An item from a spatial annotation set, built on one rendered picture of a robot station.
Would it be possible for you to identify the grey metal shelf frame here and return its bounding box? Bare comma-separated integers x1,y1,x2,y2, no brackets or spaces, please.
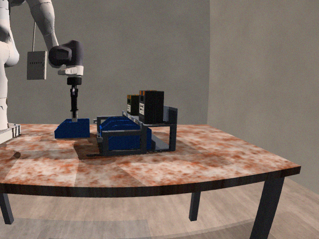
93,105,178,156

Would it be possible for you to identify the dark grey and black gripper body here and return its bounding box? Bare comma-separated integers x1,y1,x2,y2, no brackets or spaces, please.
67,77,82,91

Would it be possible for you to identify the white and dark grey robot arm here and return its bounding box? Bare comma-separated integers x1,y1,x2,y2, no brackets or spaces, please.
0,0,84,130

